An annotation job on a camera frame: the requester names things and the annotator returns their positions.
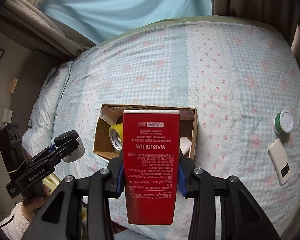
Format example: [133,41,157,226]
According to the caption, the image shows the brown curtain right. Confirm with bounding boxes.
[212,0,300,45]

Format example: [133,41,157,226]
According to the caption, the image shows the red cosmetic box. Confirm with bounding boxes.
[123,109,180,225]

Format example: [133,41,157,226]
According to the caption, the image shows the brown curtain left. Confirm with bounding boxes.
[0,0,95,57]

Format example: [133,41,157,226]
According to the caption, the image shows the light blue curtain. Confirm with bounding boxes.
[39,0,212,44]

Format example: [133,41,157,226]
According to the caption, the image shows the green jar white lid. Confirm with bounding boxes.
[273,109,294,135]

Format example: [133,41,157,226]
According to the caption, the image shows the brown cardboard box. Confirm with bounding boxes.
[94,104,198,160]

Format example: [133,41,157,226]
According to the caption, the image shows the white wall switch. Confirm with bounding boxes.
[2,108,13,123]

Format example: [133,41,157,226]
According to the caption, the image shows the white pillow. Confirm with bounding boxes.
[21,61,73,158]

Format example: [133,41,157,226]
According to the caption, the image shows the white fluffy sleeve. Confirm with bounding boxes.
[0,201,34,240]

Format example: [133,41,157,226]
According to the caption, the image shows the brown curtain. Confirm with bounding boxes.
[0,0,95,57]
[212,0,300,45]

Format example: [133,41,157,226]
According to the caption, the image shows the left hand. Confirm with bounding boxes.
[21,185,50,222]

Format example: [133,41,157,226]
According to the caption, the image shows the yellow tape roll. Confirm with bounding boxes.
[109,124,123,153]

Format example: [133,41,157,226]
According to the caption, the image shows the green blanket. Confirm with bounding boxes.
[96,15,279,47]

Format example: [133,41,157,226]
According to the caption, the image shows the small black lidded jar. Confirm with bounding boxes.
[54,130,85,163]

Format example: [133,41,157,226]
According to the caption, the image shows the white earbuds case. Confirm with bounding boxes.
[179,137,192,156]

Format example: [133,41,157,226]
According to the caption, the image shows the blue pink patterned bedsheet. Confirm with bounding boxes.
[51,22,300,235]

